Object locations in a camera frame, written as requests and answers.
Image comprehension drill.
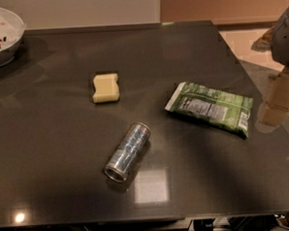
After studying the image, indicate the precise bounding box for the silver blue redbull can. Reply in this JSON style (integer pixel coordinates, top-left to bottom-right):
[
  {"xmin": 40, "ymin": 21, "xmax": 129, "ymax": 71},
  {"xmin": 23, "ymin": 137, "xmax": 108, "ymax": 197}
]
[{"xmin": 104, "ymin": 122, "xmax": 150, "ymax": 182}]

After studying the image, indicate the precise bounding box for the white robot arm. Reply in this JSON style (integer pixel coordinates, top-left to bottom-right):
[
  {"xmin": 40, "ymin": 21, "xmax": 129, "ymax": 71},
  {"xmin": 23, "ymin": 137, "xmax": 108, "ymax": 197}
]
[{"xmin": 271, "ymin": 6, "xmax": 289, "ymax": 66}]

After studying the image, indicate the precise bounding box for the yellow sponge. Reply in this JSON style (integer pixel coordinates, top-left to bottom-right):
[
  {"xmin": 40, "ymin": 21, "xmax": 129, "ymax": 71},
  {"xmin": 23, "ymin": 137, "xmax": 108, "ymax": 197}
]
[{"xmin": 92, "ymin": 73, "xmax": 120, "ymax": 104}]

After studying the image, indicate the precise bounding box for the green chip bag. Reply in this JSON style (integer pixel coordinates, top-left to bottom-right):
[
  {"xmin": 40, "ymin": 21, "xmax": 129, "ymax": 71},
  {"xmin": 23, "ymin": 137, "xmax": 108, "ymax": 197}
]
[{"xmin": 165, "ymin": 82, "xmax": 254, "ymax": 139}]

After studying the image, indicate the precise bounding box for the cardboard box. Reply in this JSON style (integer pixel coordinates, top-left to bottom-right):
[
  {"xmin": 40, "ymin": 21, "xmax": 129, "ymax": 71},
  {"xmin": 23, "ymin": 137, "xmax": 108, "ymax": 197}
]
[{"xmin": 255, "ymin": 66, "xmax": 289, "ymax": 133}]

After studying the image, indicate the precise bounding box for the white bowl with food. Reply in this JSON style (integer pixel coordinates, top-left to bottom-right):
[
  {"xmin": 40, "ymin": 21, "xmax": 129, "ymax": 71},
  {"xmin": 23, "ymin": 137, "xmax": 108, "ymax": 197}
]
[{"xmin": 0, "ymin": 8, "xmax": 26, "ymax": 67}]

